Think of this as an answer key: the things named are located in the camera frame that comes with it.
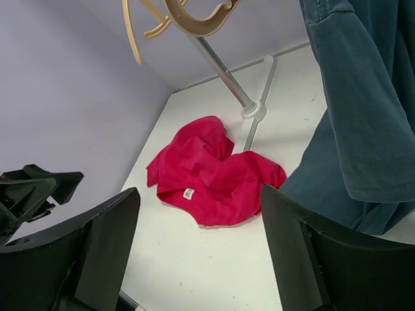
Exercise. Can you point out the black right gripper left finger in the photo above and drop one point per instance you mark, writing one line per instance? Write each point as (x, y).
(78, 264)

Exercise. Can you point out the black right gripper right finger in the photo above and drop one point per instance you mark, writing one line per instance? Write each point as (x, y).
(322, 265)

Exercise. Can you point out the dark teal t shirt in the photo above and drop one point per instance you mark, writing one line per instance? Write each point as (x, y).
(358, 169)

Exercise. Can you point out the red t shirt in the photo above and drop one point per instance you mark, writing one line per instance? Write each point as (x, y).
(199, 173)

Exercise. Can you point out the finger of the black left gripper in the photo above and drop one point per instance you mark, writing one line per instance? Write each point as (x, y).
(20, 201)
(66, 182)

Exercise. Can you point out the beige wooden hanger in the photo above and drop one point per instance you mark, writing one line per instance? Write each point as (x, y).
(130, 31)
(187, 23)

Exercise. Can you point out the white clothes rack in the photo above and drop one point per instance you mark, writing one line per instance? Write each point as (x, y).
(254, 109)

